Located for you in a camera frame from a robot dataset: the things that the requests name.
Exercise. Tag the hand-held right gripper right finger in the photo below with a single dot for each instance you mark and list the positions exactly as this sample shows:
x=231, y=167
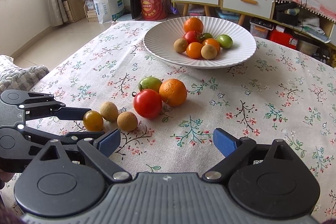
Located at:
x=224, y=141

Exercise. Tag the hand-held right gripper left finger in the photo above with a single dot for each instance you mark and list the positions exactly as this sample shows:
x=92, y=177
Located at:
x=109, y=142

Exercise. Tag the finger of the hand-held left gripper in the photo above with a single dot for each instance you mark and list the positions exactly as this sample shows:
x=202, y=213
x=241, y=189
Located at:
x=73, y=113
x=76, y=136

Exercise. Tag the yellow cherry tomato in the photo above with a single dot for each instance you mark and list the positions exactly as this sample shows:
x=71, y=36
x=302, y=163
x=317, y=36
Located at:
x=93, y=121

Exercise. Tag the brown longan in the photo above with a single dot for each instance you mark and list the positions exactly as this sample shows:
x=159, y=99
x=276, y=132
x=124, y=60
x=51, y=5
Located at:
x=209, y=52
x=180, y=45
x=127, y=121
x=109, y=111

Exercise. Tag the orange cherry tomato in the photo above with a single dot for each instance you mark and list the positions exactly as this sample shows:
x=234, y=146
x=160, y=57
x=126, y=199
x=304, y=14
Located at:
x=194, y=51
x=212, y=43

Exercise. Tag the light green jujube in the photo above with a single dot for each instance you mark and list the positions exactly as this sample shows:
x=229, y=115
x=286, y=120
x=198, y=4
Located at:
x=225, y=41

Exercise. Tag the dark green tomato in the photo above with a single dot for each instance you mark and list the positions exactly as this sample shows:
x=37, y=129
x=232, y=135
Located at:
x=208, y=35

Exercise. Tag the white ribbed plate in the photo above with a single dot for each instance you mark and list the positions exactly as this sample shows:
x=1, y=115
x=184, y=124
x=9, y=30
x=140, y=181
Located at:
x=162, y=48

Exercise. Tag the orange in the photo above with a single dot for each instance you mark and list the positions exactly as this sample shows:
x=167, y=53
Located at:
x=173, y=92
x=193, y=24

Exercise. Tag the grey quilted cushion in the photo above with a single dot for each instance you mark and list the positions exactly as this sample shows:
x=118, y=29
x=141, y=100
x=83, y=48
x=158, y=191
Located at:
x=18, y=74

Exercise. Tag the floral tablecloth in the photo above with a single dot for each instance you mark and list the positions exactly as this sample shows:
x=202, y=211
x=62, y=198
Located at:
x=249, y=108

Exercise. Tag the large red tomato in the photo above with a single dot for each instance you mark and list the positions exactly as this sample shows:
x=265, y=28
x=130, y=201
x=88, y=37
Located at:
x=147, y=103

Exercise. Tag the pale green tomato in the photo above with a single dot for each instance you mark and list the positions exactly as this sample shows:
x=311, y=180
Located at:
x=151, y=83

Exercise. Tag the red tomato with stem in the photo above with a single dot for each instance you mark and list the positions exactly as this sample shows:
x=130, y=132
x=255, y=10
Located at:
x=190, y=37

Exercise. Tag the white paper bag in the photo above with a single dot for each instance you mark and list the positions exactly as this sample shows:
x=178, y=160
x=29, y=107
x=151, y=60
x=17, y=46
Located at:
x=107, y=7

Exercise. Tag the red box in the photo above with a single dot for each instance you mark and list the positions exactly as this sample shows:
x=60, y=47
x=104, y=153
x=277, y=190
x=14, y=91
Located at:
x=283, y=39

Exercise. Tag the white storage box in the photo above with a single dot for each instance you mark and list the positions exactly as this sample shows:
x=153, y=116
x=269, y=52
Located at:
x=261, y=27

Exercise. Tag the black bag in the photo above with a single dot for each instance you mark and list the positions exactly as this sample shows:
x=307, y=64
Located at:
x=134, y=2

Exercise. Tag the red bucket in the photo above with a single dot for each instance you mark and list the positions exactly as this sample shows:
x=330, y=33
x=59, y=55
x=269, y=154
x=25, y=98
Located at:
x=152, y=7

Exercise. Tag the black box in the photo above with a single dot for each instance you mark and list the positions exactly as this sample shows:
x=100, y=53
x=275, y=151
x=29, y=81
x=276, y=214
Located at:
x=286, y=16

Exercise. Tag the low wooden drawer cabinet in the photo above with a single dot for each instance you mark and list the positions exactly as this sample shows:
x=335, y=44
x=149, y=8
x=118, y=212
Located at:
x=246, y=1

